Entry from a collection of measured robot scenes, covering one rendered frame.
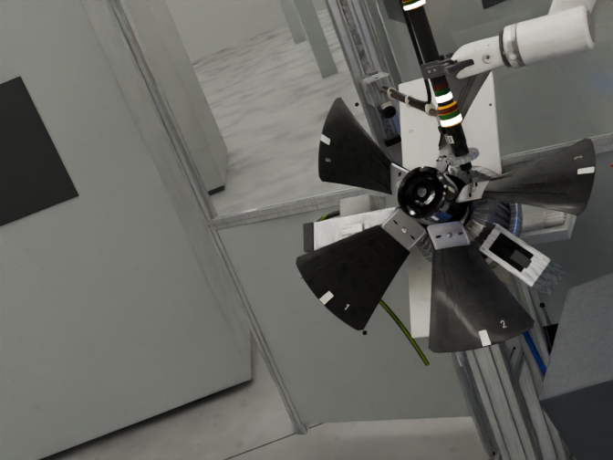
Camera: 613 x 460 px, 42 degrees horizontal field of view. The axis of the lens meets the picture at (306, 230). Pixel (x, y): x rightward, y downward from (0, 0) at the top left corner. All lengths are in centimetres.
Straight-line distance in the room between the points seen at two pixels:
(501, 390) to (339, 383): 114
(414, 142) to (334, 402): 142
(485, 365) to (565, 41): 89
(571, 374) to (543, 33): 80
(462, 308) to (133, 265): 222
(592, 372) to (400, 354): 205
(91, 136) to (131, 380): 116
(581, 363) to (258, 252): 212
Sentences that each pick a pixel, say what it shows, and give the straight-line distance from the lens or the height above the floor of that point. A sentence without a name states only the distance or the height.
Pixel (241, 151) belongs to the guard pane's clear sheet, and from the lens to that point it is 285.
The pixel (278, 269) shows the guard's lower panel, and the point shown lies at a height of 75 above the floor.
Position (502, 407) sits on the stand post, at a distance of 219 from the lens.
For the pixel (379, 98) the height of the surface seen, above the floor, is 134.
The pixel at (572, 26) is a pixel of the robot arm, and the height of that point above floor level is 148.
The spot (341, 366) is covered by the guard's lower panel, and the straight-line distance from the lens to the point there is 312.
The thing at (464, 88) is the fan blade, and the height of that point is 138.
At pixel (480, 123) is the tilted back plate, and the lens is 208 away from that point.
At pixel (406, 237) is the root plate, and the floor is 112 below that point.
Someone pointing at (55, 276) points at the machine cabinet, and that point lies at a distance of 376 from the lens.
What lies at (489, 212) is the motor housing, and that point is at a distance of 188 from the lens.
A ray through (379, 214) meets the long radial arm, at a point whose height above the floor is 113.
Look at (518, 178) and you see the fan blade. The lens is 176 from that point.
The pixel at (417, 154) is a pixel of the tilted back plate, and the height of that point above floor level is 120.
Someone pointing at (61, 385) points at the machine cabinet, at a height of 37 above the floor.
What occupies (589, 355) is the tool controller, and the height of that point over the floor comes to 124.
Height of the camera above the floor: 178
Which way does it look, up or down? 18 degrees down
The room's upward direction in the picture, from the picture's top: 22 degrees counter-clockwise
